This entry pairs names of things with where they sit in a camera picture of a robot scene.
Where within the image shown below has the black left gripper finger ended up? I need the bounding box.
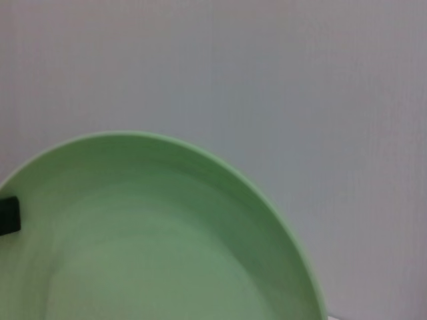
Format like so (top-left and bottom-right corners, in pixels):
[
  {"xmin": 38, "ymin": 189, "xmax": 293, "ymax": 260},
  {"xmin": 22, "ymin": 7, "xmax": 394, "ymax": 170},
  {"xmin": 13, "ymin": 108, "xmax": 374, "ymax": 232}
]
[{"xmin": 0, "ymin": 196, "xmax": 21, "ymax": 236}]

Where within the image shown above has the green round plate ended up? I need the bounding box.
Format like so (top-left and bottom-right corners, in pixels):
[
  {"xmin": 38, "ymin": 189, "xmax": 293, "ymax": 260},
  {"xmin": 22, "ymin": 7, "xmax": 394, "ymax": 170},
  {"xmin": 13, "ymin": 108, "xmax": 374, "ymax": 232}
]
[{"xmin": 0, "ymin": 130, "xmax": 328, "ymax": 320}]

